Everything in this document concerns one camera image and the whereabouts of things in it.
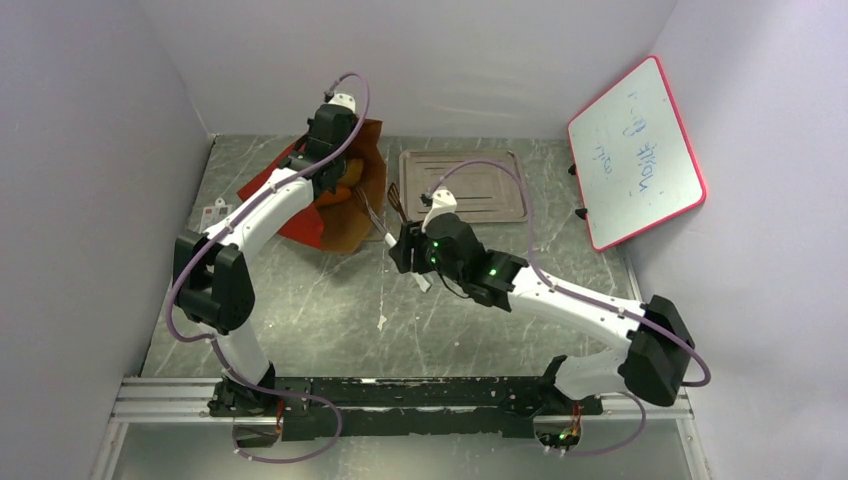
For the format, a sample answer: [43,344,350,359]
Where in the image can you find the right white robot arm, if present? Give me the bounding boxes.
[389,214,694,414]

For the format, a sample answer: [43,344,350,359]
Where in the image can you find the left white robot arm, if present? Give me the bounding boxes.
[165,94,364,416]

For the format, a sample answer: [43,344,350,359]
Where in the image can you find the metal baking tray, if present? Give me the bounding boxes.
[398,149,527,223]

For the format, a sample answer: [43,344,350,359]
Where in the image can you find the clear plastic package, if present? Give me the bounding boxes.
[193,198,233,232]

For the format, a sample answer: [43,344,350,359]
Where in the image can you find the red framed whiteboard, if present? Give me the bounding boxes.
[566,55,707,252]

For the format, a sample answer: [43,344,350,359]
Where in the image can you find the orange fake bread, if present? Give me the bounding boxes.
[315,158,365,207]

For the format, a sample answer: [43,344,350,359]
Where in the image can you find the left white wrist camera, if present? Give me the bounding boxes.
[327,92,357,113]

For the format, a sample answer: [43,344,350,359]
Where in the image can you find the aluminium rail frame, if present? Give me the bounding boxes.
[93,378,711,479]

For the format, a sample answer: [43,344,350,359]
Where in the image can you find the red brown paper bag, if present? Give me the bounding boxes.
[278,118,387,254]

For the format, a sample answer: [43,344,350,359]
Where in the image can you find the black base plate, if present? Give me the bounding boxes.
[207,376,603,441]

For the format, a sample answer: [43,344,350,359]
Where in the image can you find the metal tongs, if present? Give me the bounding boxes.
[352,182,433,294]

